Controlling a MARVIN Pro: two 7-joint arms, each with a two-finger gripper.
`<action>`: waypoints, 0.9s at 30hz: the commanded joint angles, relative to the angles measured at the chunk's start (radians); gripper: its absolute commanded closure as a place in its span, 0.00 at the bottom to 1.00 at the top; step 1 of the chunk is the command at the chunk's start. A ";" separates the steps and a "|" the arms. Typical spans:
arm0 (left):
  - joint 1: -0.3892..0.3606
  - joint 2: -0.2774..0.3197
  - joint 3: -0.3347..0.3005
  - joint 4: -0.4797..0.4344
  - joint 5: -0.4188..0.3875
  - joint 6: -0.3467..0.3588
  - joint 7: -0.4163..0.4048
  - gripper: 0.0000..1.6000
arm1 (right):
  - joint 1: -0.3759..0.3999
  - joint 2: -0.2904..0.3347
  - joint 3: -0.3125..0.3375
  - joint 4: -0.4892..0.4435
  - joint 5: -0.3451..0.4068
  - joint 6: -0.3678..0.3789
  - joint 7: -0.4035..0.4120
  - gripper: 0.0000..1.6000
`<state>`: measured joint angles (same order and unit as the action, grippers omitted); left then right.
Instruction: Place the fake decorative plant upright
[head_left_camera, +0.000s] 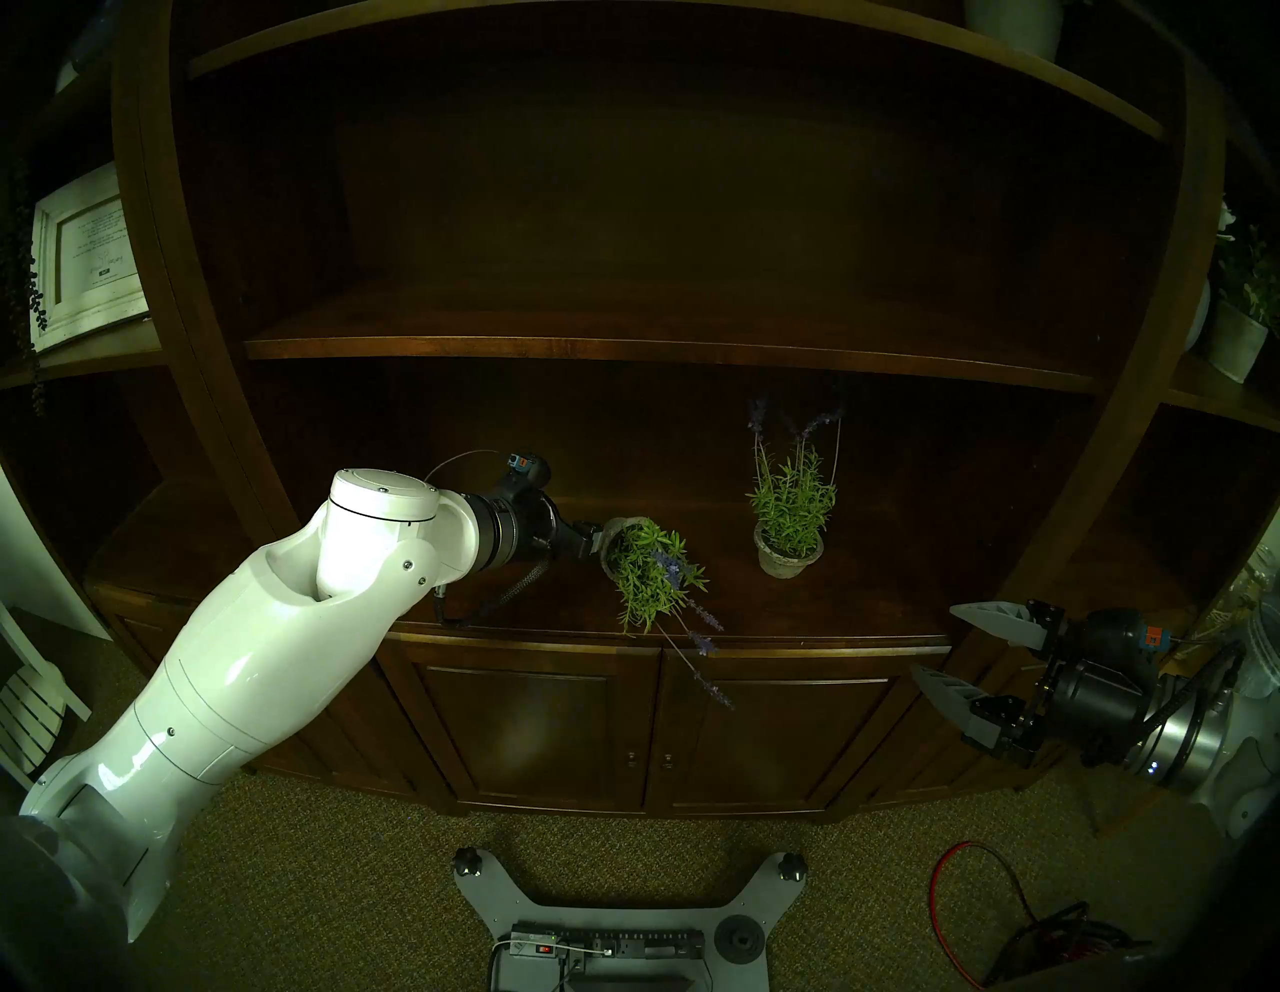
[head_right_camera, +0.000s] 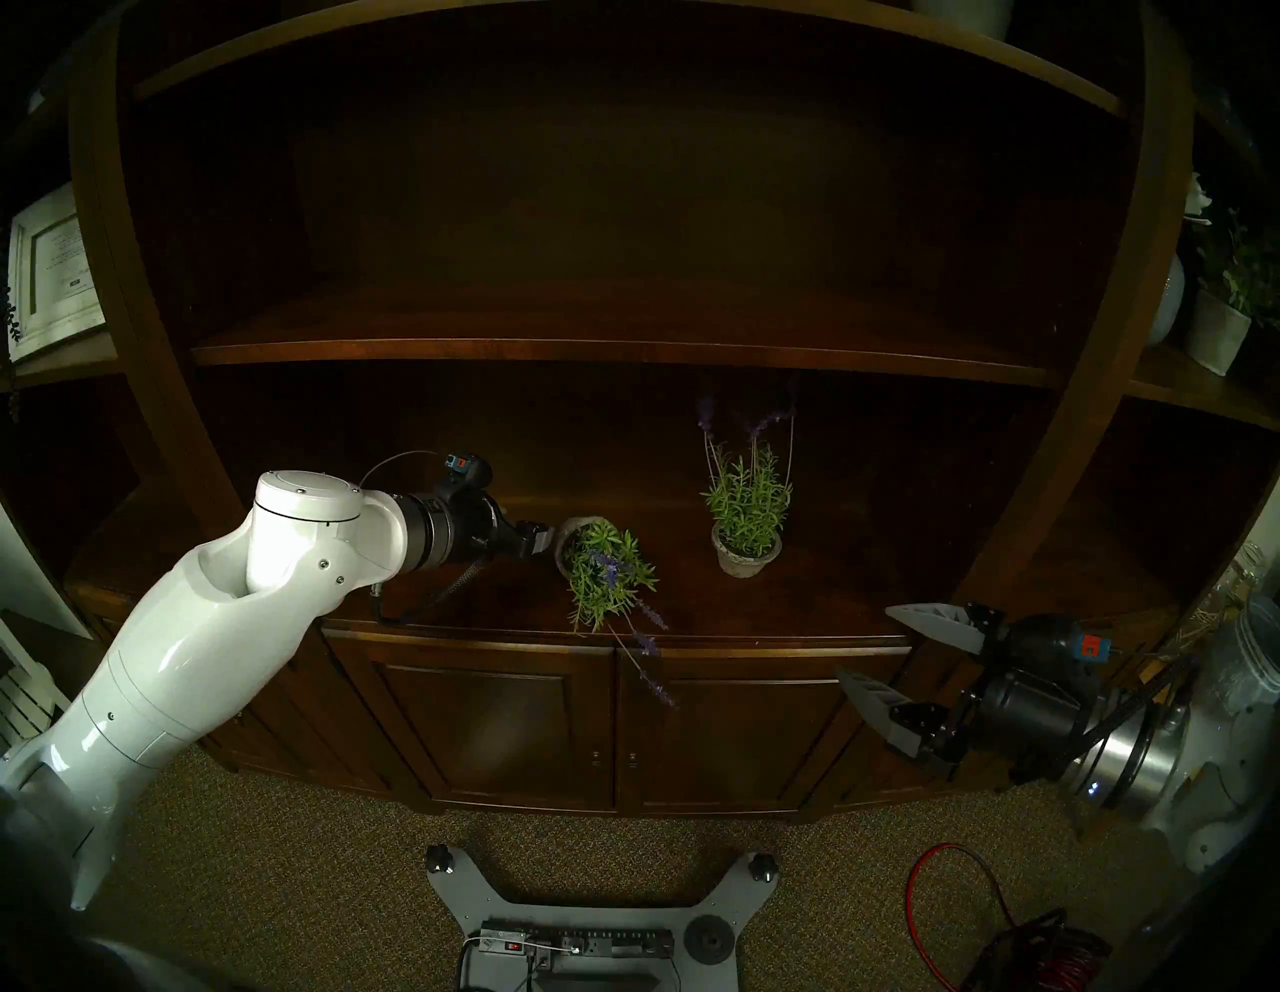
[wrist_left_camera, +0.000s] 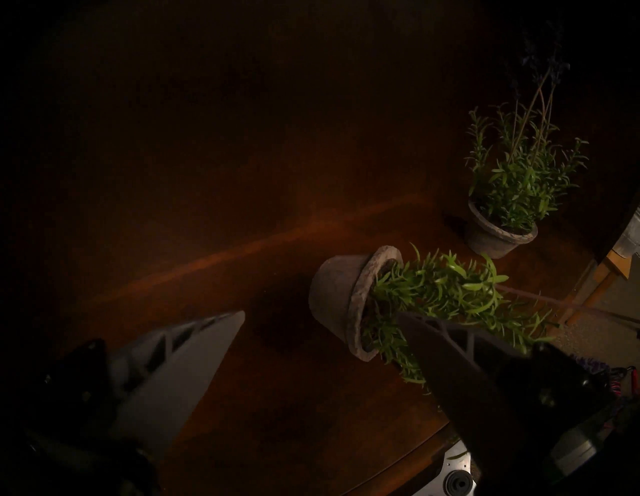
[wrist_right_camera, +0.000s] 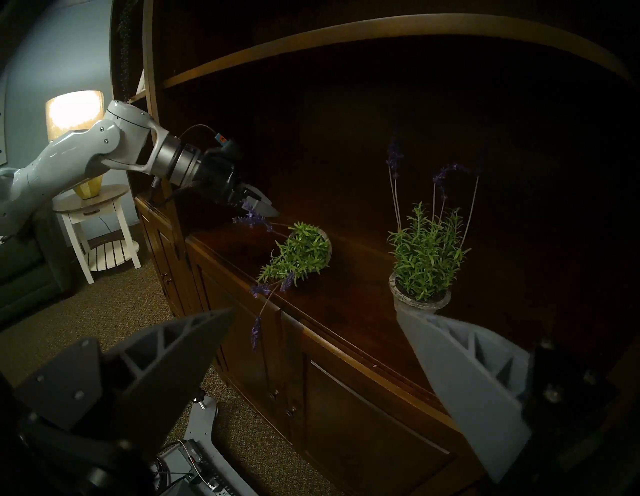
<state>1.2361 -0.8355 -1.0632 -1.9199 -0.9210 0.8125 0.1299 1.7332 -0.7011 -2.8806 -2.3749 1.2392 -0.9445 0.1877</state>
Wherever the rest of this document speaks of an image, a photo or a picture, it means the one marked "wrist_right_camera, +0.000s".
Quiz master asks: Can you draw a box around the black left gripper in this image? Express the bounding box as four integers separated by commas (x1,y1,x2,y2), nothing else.
197,142,280,219

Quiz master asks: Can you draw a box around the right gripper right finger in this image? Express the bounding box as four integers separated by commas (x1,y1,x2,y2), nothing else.
397,312,533,483

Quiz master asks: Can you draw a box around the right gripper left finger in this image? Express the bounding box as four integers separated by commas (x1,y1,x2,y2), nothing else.
14,307,236,453

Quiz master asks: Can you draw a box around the fake lavender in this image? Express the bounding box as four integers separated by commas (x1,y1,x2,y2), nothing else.
231,202,334,351
385,135,473,326

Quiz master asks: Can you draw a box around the dark trailing plant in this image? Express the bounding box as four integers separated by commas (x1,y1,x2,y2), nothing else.
116,0,135,101

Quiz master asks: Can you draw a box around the black power strip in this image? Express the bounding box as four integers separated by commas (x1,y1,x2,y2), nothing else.
182,440,236,496

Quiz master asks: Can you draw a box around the dark wooden shelf cabinet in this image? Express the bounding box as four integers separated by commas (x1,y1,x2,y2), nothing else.
110,0,640,496

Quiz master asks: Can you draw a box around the dark green sofa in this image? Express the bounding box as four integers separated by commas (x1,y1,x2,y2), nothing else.
0,210,76,328

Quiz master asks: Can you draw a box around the white slatted wooden chair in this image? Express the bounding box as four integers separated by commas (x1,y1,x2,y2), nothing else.
52,184,143,286

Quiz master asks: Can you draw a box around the lit table lamp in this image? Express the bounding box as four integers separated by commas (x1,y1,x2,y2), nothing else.
45,90,107,201

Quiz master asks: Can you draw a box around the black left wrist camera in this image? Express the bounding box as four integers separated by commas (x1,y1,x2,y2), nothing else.
212,132,242,157

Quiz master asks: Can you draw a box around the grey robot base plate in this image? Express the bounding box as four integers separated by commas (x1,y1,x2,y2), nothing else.
155,390,258,496

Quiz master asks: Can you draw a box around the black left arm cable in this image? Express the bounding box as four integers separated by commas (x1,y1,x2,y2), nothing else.
149,175,203,203

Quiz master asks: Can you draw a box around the black cable bundle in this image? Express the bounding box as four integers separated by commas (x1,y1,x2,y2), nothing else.
150,440,201,496

